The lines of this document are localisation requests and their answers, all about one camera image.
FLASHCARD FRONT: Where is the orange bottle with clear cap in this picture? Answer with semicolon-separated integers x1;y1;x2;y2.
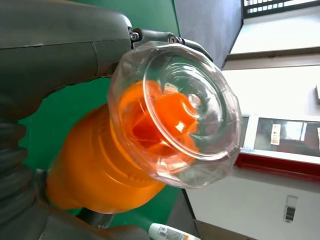
46;41;243;215

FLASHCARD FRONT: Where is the white bottle with yellow cap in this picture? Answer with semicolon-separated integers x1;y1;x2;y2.
148;222;201;240

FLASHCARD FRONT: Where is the dark window grille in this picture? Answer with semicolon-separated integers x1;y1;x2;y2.
242;0;320;19

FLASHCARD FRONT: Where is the wall outlet plate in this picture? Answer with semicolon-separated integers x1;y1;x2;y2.
283;195;298;223

